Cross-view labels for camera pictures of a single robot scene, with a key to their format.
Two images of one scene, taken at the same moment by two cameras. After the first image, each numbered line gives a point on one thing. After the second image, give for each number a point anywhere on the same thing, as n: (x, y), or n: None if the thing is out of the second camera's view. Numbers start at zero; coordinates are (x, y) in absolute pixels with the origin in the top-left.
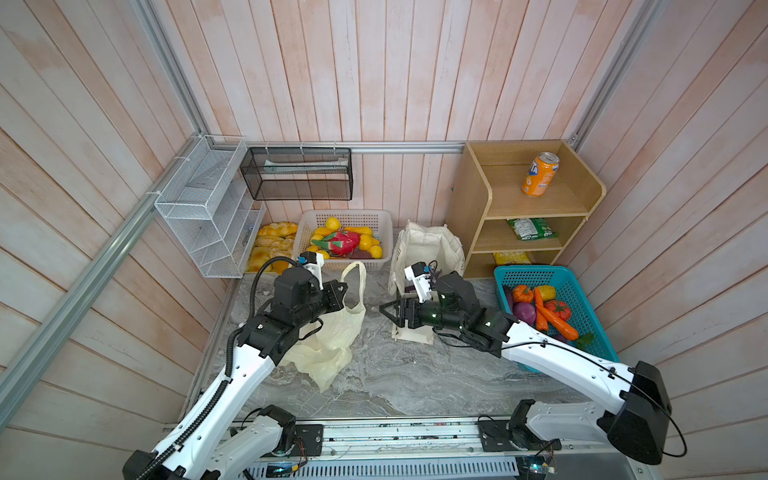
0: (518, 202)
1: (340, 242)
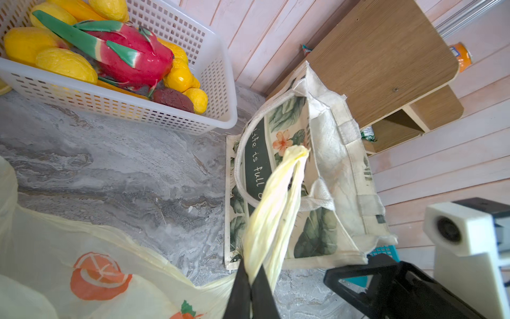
0: (388, 58)
1: (124, 53)
